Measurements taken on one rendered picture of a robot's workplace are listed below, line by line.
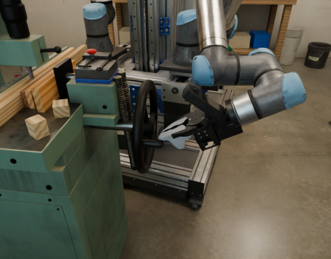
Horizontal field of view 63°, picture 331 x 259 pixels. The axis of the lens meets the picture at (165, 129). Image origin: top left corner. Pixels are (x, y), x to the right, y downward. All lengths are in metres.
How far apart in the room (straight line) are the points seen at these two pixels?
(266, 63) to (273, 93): 0.10
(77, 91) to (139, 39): 0.77
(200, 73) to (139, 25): 0.85
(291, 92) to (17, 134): 0.63
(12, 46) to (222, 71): 0.55
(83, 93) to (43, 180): 0.25
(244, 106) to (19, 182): 0.61
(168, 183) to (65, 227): 0.81
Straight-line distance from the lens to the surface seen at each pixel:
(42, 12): 4.55
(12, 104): 0.81
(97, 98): 0.78
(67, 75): 0.86
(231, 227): 1.62
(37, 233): 0.98
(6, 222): 1.00
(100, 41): 1.50
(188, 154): 1.70
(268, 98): 0.64
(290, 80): 0.64
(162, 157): 1.67
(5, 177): 0.84
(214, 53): 0.70
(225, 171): 1.93
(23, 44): 0.83
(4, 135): 0.74
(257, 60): 0.71
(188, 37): 1.29
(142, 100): 0.72
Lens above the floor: 1.26
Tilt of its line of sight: 33 degrees down
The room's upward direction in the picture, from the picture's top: straight up
